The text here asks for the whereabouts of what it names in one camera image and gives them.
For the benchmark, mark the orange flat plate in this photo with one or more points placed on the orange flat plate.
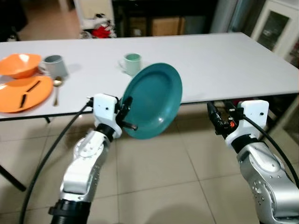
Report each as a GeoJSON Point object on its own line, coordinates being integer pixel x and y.
{"type": "Point", "coordinates": [39, 98]}

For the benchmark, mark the black table leg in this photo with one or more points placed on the black table leg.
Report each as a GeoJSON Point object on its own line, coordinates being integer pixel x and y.
{"type": "Point", "coordinates": [14, 180]}

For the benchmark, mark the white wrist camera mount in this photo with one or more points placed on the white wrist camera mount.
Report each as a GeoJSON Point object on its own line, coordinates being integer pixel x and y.
{"type": "Point", "coordinates": [254, 114]}
{"type": "Point", "coordinates": [105, 109]}

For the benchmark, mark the black sideboard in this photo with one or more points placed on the black sideboard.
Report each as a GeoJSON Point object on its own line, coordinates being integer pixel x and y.
{"type": "Point", "coordinates": [140, 9]}

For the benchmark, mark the black bag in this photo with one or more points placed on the black bag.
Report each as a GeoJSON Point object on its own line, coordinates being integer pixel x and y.
{"type": "Point", "coordinates": [11, 16]}

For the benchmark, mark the teal round plate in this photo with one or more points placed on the teal round plate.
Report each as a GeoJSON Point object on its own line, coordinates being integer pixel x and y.
{"type": "Point", "coordinates": [154, 100]}

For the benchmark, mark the mint green mug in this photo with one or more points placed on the mint green mug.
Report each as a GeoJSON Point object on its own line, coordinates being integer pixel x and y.
{"type": "Point", "coordinates": [132, 63]}

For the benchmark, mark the gold spoon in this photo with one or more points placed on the gold spoon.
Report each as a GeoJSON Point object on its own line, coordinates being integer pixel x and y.
{"type": "Point", "coordinates": [57, 82]}

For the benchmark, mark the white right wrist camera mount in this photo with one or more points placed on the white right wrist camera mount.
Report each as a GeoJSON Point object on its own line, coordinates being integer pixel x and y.
{"type": "Point", "coordinates": [254, 114]}

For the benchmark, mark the orange bowl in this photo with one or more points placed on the orange bowl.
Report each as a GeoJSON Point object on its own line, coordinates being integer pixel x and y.
{"type": "Point", "coordinates": [18, 65]}

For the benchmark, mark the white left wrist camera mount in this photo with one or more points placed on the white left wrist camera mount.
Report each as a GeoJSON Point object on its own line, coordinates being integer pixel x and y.
{"type": "Point", "coordinates": [105, 109]}

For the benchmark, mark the white glass door cabinet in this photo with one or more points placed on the white glass door cabinet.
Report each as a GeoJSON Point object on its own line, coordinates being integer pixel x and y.
{"type": "Point", "coordinates": [275, 28]}

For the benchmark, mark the small cardboard box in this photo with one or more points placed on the small cardboard box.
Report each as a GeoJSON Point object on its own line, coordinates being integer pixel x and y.
{"type": "Point", "coordinates": [138, 28]}

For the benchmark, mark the grey mug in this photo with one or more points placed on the grey mug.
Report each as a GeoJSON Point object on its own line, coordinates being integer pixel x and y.
{"type": "Point", "coordinates": [55, 67]}

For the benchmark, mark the large cardboard box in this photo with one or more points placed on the large cardboard box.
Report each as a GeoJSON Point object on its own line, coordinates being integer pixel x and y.
{"type": "Point", "coordinates": [167, 27]}

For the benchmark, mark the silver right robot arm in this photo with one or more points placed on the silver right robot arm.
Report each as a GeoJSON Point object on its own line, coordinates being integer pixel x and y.
{"type": "Point", "coordinates": [266, 182]}

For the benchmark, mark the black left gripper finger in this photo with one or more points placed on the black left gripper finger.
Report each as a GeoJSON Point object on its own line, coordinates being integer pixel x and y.
{"type": "Point", "coordinates": [127, 103]}

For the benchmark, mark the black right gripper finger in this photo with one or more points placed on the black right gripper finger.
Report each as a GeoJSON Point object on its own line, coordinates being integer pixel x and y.
{"type": "Point", "coordinates": [214, 116]}

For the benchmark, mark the black chopstick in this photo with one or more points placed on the black chopstick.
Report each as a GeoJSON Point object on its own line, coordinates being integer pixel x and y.
{"type": "Point", "coordinates": [33, 86]}
{"type": "Point", "coordinates": [22, 101]}

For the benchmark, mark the red and white clothes pile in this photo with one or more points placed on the red and white clothes pile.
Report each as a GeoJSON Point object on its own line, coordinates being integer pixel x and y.
{"type": "Point", "coordinates": [100, 31]}

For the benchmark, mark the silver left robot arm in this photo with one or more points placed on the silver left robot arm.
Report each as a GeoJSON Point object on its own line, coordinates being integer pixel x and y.
{"type": "Point", "coordinates": [86, 168]}

